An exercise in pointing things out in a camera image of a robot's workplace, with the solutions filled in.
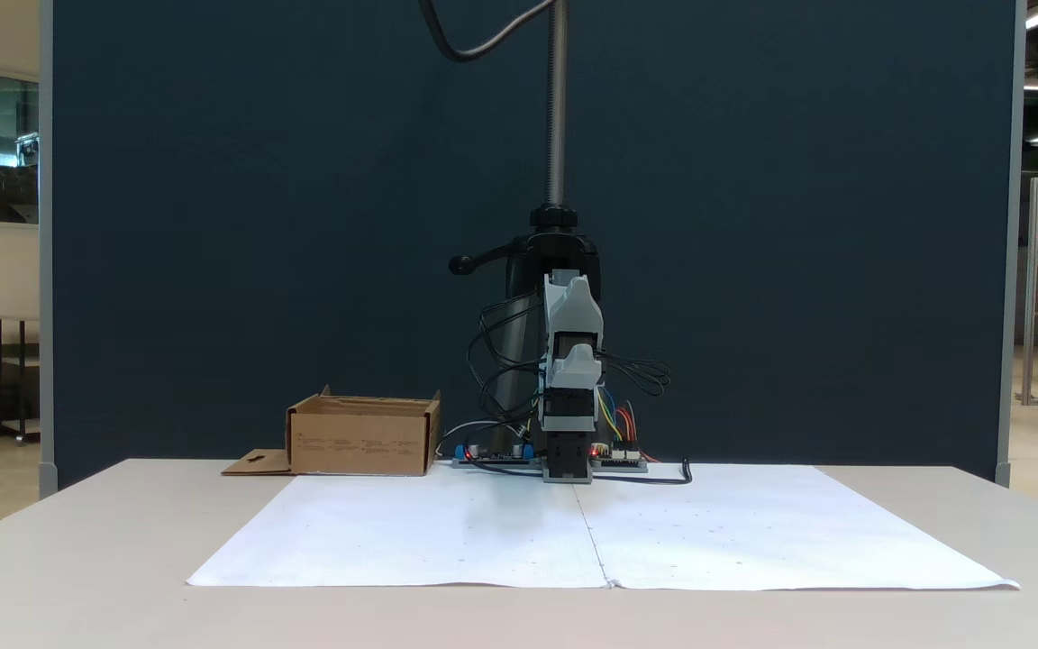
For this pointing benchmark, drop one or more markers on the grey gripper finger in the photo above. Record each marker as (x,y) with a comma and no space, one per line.
(575,371)

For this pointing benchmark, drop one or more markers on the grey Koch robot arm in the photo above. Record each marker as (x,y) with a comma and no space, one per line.
(569,306)

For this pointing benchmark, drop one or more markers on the circuit board with white connectors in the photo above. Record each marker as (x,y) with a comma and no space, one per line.
(627,464)

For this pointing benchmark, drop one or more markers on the circuit board with blue capacitors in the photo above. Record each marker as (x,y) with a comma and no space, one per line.
(483,460)

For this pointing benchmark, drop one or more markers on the brown cardboard box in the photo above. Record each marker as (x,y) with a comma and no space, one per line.
(357,442)

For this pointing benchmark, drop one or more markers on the black tripod with metal pole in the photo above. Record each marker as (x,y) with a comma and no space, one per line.
(557,108)

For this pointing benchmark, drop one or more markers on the white paper sheet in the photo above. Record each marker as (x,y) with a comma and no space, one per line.
(393,541)
(753,532)

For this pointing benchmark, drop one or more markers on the dark blue partition panel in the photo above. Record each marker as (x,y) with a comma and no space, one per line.
(213,225)

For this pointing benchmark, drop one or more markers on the white framed window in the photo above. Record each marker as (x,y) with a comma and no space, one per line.
(14,162)

